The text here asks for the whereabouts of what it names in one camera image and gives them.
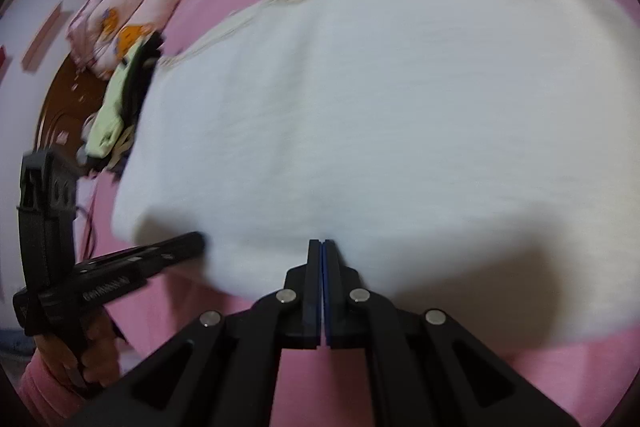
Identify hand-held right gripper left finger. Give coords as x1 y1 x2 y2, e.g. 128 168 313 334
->
75 238 323 427

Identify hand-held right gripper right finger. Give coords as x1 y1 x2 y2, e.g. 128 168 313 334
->
322 238 581 427

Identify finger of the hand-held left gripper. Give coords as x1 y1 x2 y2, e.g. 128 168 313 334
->
127 232 207 280

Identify white braid-trimmed cardigan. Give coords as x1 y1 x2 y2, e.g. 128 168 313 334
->
111 0 636 353

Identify person's left forearm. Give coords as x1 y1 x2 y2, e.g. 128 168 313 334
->
15 347 91 427

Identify dark folded clothes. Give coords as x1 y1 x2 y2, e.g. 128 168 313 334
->
85 31 166 180

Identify person's left hand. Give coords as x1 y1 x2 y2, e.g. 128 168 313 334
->
37 307 123 400

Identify brown wooden headboard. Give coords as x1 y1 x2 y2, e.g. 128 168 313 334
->
35 52 121 158

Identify light green folded garment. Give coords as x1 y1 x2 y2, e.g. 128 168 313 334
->
82 44 156 158

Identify folded bear print quilt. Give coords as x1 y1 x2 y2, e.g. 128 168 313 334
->
66 0 193 80

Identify pink wall shelf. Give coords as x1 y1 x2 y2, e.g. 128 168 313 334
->
20 2 68 72

